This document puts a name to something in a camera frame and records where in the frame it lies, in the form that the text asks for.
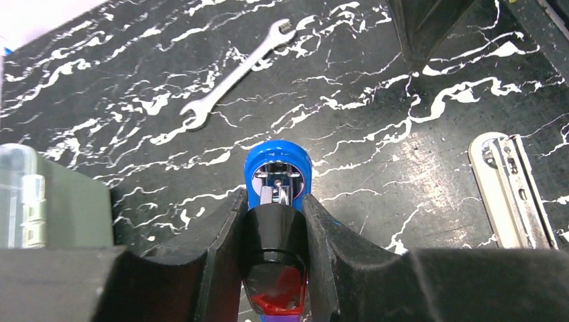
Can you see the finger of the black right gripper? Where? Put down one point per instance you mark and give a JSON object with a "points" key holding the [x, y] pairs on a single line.
{"points": [[546, 28], [421, 25]]}

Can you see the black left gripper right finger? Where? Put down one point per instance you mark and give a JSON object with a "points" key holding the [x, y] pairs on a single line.
{"points": [[353, 279]]}

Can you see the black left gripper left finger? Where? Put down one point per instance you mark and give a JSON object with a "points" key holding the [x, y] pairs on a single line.
{"points": [[191, 277]]}

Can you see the blue stapler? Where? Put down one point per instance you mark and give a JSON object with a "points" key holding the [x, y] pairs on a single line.
{"points": [[274, 250]]}

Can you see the black silver stapler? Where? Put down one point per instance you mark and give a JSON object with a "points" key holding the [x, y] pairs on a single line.
{"points": [[509, 192]]}

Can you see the clear plastic storage box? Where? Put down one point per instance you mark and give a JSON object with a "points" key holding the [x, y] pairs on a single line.
{"points": [[44, 204]]}

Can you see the silver open-end wrench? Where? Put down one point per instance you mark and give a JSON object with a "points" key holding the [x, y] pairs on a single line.
{"points": [[281, 32]]}

